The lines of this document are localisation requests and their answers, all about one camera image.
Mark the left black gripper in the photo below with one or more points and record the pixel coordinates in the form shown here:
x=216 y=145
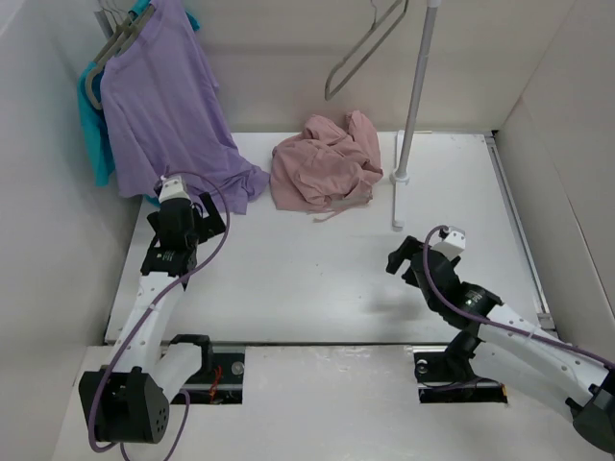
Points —
x=211 y=225

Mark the pink trousers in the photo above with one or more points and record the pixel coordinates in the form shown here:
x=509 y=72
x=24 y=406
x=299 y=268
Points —
x=327 y=168

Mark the teal t-shirt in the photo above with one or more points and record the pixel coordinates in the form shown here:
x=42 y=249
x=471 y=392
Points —
x=93 y=129

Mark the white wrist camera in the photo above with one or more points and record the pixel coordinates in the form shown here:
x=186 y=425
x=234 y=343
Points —
x=451 y=243
x=173 y=188

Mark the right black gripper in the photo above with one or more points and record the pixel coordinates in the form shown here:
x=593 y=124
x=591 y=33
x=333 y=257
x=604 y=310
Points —
x=409 y=246

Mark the grey hanger with teal shirt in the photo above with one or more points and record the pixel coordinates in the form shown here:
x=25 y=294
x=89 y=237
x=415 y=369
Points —
x=92 y=71

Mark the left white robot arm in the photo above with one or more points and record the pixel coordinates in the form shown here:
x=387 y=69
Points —
x=127 y=400

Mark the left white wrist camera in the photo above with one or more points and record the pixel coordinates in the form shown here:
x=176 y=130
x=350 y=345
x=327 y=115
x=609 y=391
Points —
x=173 y=188

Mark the aluminium side rail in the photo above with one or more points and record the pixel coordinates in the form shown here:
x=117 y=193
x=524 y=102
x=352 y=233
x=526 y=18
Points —
x=544 y=315

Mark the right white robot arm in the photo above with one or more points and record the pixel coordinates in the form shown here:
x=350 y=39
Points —
x=495 y=342

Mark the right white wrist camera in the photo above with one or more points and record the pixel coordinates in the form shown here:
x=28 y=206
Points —
x=451 y=243

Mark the grey hanger with purple shirt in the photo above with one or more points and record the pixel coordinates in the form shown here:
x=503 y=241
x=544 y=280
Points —
x=127 y=31

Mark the white garment rack pole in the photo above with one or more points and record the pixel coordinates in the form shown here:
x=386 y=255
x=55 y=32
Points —
x=400 y=175

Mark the purple t-shirt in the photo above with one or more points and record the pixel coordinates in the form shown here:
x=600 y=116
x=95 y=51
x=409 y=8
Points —
x=222 y=171

